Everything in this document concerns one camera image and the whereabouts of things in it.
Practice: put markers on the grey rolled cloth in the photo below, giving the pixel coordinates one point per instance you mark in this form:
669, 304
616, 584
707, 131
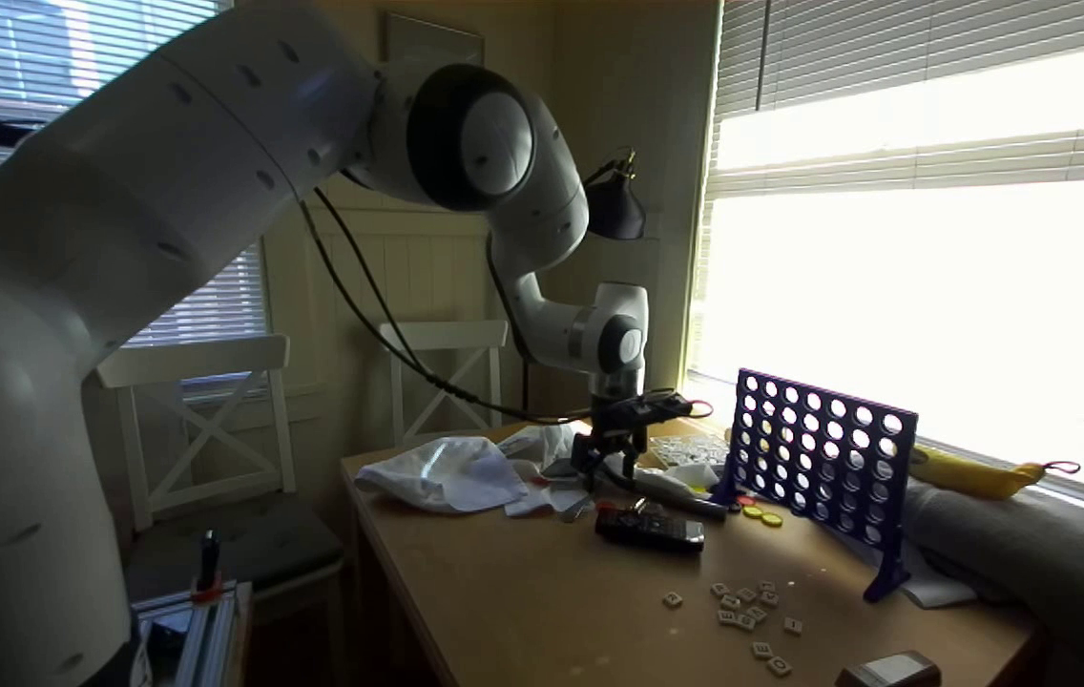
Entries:
1038, 559

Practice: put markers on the framed wall picture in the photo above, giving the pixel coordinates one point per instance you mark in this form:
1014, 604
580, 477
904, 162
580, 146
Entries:
441, 38

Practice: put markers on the wide white window blind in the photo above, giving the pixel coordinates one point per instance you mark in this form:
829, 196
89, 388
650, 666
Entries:
937, 76

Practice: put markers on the open white box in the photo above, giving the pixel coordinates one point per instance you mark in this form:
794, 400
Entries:
192, 636

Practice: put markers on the white paper sheet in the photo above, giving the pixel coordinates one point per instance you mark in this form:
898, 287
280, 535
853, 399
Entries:
944, 590

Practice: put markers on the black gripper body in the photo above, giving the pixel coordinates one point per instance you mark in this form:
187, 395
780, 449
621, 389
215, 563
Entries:
621, 426

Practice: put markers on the yellow toy banana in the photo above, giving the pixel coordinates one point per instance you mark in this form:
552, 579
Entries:
976, 473

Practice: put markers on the red black marker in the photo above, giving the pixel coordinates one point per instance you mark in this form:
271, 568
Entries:
208, 566

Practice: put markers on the large white plastic bag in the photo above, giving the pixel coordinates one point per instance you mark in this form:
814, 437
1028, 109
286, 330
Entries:
449, 473

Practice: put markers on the blue connect four grid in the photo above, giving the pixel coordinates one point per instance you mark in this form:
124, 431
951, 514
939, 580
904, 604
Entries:
823, 470

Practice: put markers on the white cross-back chair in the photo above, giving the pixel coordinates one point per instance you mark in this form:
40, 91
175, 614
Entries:
441, 336

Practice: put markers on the black remote control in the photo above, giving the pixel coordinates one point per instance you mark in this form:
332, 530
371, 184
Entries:
650, 526

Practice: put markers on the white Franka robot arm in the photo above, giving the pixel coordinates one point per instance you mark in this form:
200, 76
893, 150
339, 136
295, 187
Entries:
124, 229

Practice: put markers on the narrow slatted window blind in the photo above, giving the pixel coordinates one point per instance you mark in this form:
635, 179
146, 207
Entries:
33, 38

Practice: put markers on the black lamp head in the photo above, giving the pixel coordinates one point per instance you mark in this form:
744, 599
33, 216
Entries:
616, 204

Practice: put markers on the white chair with dark seat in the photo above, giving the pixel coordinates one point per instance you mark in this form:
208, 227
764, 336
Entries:
202, 419

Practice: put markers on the crumpled white plastic wrap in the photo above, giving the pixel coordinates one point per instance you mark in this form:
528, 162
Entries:
546, 445

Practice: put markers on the small beige letter tile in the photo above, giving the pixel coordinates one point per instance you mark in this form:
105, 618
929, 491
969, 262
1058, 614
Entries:
753, 618
729, 614
780, 666
790, 624
744, 593
768, 596
759, 651
720, 590
673, 599

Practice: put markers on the yellow game disc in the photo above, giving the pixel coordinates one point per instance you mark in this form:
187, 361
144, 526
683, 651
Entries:
764, 517

